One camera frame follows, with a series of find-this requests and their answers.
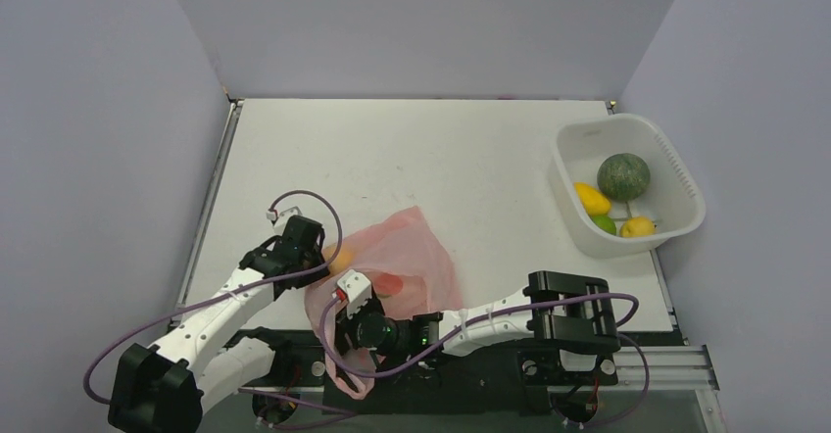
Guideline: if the red orange fake peach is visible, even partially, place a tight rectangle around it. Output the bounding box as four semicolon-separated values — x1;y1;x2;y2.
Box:
321;243;355;275

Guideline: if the pink plastic bag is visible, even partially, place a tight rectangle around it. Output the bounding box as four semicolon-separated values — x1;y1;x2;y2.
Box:
305;206;464;399

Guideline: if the yellow fake mango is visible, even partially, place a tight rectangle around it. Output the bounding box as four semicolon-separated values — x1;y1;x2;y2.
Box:
574;182;611;217

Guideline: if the green fake guava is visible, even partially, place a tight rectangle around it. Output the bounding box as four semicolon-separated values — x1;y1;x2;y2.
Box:
590;215;617;236

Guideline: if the yellow fake pear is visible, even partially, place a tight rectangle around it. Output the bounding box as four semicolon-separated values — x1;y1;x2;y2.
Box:
618;216;657;238

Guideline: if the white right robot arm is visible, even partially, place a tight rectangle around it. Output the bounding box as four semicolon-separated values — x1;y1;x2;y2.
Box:
333;270;620;381

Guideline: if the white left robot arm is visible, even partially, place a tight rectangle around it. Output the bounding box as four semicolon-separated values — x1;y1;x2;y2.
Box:
108;215;328;432

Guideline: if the green netted fake melon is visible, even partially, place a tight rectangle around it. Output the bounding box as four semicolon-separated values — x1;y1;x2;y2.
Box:
596;153;652;202

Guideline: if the white plastic basket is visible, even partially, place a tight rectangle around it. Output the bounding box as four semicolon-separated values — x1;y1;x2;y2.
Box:
548;114;706;259

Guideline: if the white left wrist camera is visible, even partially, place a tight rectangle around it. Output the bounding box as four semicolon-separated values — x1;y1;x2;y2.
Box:
266;206;303;225

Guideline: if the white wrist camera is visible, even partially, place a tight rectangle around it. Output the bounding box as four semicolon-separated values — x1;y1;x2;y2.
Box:
266;206;303;225
335;269;372;308

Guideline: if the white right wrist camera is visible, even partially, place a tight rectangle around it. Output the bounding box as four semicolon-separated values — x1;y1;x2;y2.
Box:
335;269;372;308

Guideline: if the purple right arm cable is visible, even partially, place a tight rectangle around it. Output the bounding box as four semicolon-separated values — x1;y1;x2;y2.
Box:
318;292;651;430

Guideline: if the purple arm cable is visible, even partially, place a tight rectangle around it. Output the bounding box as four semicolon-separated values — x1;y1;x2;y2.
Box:
82;189;359;431
318;292;651;430

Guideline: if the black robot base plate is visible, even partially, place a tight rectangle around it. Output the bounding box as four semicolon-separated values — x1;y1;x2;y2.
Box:
226;327;617;415

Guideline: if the aluminium table edge rail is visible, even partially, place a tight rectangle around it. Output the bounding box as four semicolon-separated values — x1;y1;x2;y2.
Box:
176;99;245;308

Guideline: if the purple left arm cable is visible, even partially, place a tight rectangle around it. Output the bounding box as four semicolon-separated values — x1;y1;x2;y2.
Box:
82;189;359;431

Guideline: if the aluminium right side rail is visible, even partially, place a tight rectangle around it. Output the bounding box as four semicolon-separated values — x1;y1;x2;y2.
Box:
608;345;719;391

